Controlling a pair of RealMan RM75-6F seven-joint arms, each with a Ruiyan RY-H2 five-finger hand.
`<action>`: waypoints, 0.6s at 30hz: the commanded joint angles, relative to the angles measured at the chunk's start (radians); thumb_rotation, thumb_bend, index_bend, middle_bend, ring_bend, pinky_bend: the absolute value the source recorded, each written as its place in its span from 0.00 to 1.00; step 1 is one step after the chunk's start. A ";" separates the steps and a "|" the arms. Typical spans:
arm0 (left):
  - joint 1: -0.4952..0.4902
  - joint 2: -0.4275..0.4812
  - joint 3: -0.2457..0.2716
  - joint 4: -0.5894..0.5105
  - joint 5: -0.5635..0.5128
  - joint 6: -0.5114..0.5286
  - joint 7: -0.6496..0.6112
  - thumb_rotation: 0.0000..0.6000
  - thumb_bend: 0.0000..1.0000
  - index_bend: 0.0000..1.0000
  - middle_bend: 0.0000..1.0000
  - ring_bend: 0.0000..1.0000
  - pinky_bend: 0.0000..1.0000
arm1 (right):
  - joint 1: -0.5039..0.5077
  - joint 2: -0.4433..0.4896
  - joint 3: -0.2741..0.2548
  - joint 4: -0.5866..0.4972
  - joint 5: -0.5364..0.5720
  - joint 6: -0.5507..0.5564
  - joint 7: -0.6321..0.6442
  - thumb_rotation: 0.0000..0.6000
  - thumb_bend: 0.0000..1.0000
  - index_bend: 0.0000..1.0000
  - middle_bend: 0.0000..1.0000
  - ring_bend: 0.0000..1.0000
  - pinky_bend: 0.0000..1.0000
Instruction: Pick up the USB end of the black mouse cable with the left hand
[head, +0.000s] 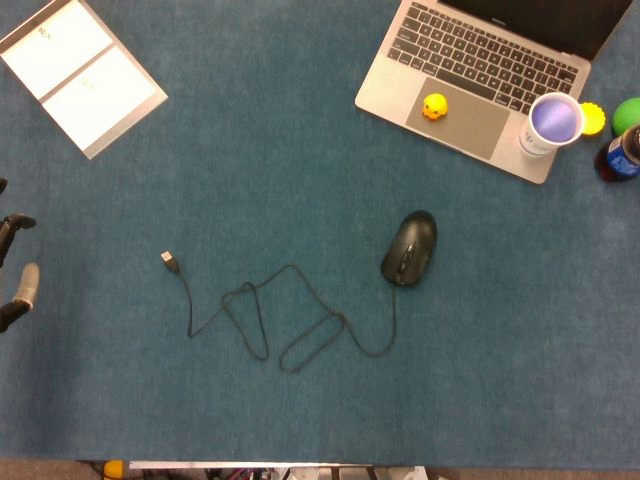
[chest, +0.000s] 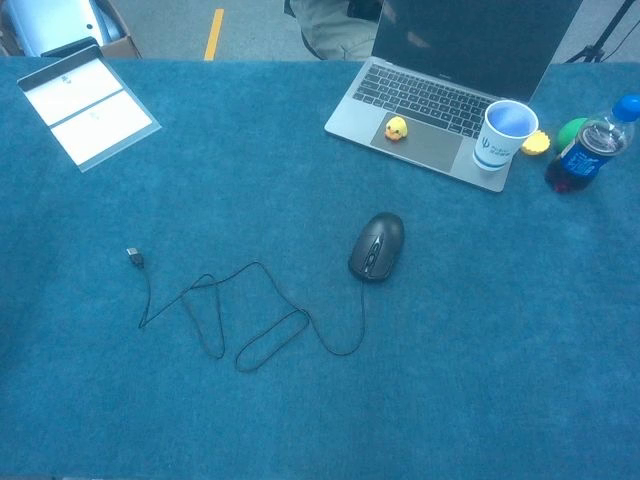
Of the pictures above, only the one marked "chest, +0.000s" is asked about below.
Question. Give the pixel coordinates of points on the black computer mouse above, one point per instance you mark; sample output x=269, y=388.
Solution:
x=380, y=245

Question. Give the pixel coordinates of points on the yellow rubber duck toy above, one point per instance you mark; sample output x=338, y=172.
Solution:
x=396, y=130

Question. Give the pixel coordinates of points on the grey open laptop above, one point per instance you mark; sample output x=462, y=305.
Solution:
x=425, y=145

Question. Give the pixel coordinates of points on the blue fabric tablecloth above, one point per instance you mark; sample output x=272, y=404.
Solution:
x=320, y=425

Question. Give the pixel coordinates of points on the white paper cup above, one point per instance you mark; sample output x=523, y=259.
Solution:
x=492, y=150

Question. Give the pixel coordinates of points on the seated person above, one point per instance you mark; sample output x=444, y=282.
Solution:
x=330, y=30

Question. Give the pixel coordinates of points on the yellow scalloped toy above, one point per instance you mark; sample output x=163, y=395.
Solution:
x=537, y=144

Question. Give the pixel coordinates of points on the white tablet-like flat box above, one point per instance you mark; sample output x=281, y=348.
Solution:
x=90, y=115

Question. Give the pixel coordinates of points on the green ball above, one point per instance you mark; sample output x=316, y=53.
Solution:
x=569, y=134

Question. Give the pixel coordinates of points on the cola bottle blue cap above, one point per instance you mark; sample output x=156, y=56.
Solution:
x=582, y=155

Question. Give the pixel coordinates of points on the brown cardboard box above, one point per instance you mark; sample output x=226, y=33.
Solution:
x=122, y=47

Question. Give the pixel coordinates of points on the black tripod stand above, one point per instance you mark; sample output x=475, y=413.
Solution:
x=592, y=50

